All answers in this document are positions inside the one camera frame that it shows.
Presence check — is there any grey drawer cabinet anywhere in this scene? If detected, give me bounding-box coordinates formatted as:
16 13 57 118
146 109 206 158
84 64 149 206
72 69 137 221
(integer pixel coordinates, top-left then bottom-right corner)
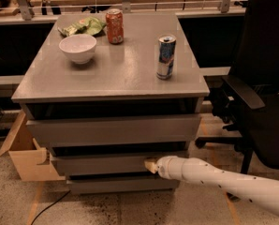
11 12 211 161

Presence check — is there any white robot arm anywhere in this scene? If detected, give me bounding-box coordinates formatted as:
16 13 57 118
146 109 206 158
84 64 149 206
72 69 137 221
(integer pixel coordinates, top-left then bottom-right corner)
144 156 279 217

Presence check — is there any white ceramic bowl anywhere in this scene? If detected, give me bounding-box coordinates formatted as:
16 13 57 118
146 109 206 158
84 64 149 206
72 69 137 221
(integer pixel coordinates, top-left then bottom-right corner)
59 34 97 64

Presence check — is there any grey drawer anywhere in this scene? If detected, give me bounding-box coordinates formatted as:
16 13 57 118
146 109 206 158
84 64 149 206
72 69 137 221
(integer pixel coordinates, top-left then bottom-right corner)
66 173 179 194
27 114 200 146
51 150 188 176

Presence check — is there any grey bottom drawer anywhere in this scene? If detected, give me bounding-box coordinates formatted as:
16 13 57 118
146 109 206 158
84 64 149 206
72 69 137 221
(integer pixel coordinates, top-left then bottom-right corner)
66 173 179 194

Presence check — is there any cardboard box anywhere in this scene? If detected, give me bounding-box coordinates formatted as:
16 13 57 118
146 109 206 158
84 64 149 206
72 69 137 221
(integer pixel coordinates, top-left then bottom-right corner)
0 111 65 181

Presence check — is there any orange soda can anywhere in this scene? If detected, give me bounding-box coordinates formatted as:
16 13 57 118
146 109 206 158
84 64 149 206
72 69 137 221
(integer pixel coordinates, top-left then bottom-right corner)
106 8 124 44

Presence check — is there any silver blue energy drink can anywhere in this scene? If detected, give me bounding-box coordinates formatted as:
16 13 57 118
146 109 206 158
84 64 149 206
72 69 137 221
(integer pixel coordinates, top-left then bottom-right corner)
156 34 176 80

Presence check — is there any green snack bag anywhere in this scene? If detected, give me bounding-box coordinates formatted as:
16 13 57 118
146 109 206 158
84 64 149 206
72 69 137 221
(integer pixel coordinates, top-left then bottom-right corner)
57 16 106 38

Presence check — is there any black office chair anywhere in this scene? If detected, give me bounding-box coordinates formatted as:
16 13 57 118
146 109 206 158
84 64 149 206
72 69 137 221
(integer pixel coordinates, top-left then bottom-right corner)
195 0 279 174

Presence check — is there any grey top drawer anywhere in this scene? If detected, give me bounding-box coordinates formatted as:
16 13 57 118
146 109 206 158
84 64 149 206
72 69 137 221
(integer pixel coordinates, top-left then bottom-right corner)
27 114 200 146

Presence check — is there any black floor cable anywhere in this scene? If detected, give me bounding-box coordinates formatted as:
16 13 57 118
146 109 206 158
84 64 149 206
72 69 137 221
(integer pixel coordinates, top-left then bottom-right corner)
30 189 72 225

